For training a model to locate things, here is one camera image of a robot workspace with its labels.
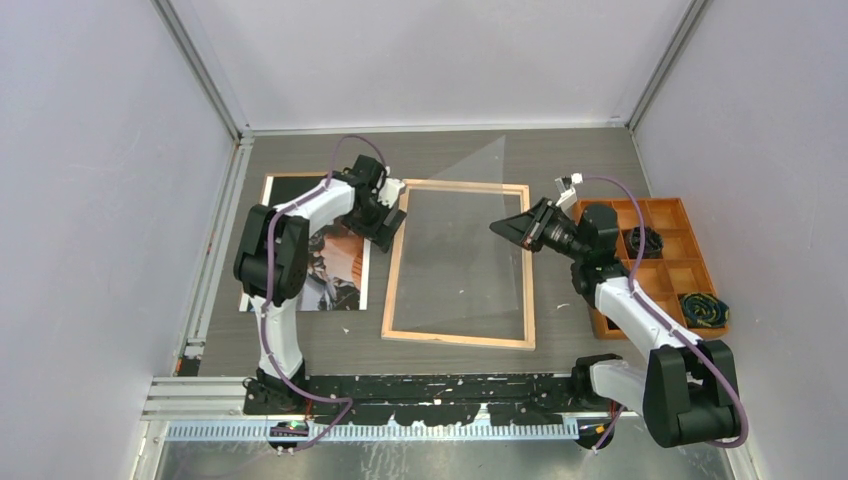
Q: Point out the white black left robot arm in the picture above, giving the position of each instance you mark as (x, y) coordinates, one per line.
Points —
(272, 258)

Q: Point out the orange compartment tray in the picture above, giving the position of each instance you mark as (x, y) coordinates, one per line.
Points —
(681, 270)

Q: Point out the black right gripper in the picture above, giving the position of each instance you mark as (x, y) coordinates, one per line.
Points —
(527, 229)

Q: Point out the clear acrylic sheet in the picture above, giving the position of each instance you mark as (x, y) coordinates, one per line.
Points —
(456, 277)

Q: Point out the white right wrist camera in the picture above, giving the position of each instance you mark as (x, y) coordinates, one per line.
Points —
(566, 186)

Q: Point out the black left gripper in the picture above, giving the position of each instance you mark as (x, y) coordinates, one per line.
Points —
(378, 233)

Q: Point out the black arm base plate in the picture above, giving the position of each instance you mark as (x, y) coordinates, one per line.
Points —
(434, 400)

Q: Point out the printed photo of people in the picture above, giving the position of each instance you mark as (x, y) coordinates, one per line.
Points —
(338, 258)

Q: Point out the black coiled roll upper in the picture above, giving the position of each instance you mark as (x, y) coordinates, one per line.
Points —
(646, 240)

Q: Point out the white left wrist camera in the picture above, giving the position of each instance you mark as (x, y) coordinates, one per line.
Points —
(390, 192)

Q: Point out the light wooden picture frame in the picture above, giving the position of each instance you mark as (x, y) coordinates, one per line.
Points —
(528, 340)

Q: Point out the aluminium front rail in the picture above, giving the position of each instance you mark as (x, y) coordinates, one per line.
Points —
(201, 408)

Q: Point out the black yellow coiled roll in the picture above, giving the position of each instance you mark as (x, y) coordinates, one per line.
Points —
(703, 310)

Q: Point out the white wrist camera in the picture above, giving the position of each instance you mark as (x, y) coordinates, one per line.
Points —
(390, 192)
(566, 186)

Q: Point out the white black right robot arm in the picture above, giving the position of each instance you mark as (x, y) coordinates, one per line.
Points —
(688, 392)

